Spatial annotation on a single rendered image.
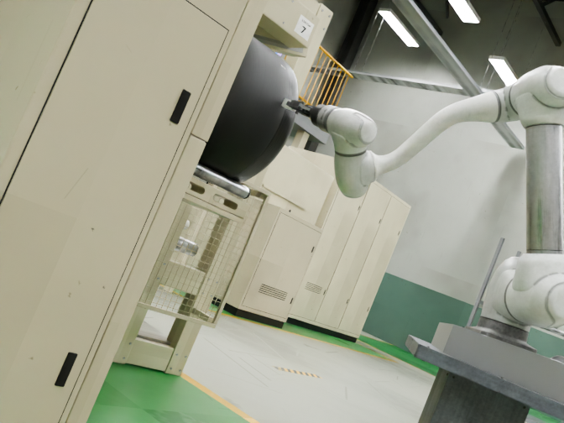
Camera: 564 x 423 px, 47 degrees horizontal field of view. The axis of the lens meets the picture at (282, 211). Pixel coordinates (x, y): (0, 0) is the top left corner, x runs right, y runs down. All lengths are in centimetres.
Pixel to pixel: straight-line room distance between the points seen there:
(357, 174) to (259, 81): 49
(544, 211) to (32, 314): 139
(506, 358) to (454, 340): 15
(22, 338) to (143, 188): 39
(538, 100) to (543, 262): 46
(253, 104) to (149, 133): 87
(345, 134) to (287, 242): 525
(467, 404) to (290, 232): 528
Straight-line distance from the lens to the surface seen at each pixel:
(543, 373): 208
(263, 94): 227
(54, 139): 134
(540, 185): 202
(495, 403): 211
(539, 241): 200
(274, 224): 697
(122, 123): 139
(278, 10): 288
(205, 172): 230
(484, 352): 204
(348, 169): 205
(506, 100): 217
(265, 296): 722
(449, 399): 209
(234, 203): 240
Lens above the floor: 71
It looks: 4 degrees up
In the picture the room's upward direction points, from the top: 23 degrees clockwise
